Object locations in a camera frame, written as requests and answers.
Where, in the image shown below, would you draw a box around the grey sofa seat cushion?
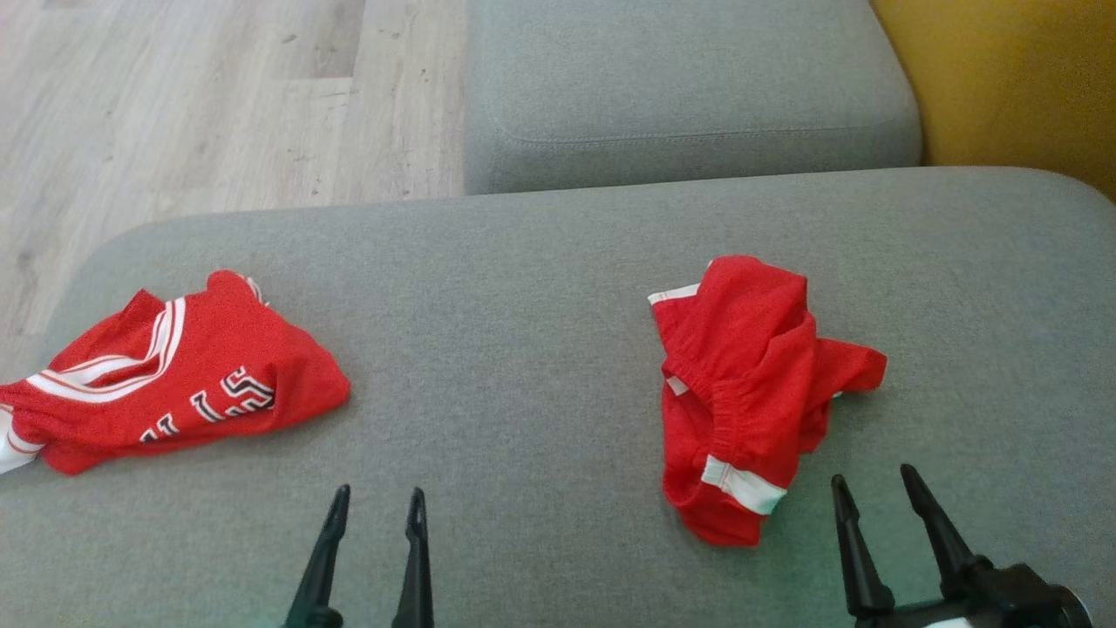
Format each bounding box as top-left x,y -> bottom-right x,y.
0,166 -> 1116,628

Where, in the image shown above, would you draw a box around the red white basketball jersey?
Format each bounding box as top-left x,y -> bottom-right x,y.
0,270 -> 351,476

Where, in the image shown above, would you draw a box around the red shorts with white trim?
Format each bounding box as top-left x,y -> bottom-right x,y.
648,255 -> 888,548

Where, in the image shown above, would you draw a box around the yellow upholstered furniture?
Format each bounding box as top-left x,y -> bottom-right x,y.
869,0 -> 1116,203

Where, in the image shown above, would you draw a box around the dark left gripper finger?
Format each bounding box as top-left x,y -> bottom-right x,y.
283,484 -> 351,628
391,487 -> 435,628

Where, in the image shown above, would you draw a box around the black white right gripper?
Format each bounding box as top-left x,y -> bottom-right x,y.
830,463 -> 1093,628

